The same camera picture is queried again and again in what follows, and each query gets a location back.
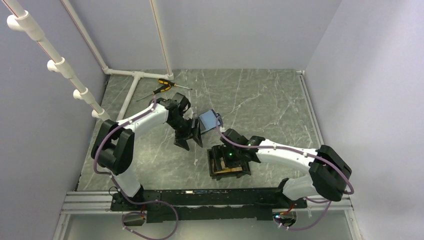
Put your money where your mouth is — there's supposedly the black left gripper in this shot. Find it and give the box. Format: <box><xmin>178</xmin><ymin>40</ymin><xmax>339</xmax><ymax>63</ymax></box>
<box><xmin>167</xmin><ymin>115</ymin><xmax>203</xmax><ymax>152</ymax></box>

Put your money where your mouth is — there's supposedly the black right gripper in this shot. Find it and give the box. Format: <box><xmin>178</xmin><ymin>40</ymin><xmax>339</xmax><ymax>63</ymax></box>
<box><xmin>212</xmin><ymin>144</ymin><xmax>245</xmax><ymax>172</ymax></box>

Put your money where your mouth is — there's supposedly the blue leather card holder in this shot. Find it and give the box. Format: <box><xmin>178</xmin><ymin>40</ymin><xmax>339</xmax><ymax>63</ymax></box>
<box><xmin>198</xmin><ymin>109</ymin><xmax>221</xmax><ymax>134</ymax></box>

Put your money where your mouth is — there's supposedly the black plastic card tray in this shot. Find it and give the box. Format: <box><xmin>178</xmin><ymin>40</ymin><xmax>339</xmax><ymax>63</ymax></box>
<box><xmin>206</xmin><ymin>146</ymin><xmax>251</xmax><ymax>181</ymax></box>

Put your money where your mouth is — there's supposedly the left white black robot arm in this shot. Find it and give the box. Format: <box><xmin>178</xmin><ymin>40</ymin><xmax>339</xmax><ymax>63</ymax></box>
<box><xmin>91</xmin><ymin>92</ymin><xmax>203</xmax><ymax>210</ymax></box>

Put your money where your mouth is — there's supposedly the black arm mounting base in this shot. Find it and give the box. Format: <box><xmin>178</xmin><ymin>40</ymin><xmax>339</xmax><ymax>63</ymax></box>
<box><xmin>110</xmin><ymin>187</ymin><xmax>307</xmax><ymax>223</ymax></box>

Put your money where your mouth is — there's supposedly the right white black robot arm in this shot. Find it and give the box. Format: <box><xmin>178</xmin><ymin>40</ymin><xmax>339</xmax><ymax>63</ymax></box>
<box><xmin>217</xmin><ymin>128</ymin><xmax>355</xmax><ymax>208</ymax></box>

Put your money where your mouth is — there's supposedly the yellow black screwdriver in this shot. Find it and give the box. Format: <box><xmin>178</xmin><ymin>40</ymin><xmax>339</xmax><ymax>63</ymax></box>
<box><xmin>136</xmin><ymin>84</ymin><xmax>172</xmax><ymax>102</ymax></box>
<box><xmin>157</xmin><ymin>78</ymin><xmax>192</xmax><ymax>90</ymax></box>

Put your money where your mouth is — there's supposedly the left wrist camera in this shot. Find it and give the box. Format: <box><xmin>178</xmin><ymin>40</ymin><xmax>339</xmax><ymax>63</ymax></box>
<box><xmin>183</xmin><ymin>107</ymin><xmax>197</xmax><ymax>120</ymax></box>

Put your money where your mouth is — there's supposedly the aluminium rail frame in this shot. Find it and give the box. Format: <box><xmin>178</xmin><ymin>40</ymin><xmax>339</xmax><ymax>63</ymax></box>
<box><xmin>60</xmin><ymin>71</ymin><xmax>355</xmax><ymax>240</ymax></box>

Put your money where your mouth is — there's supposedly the white pvc pipe frame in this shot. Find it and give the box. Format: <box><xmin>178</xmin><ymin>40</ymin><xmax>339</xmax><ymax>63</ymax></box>
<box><xmin>2</xmin><ymin>0</ymin><xmax>174</xmax><ymax>121</ymax></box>

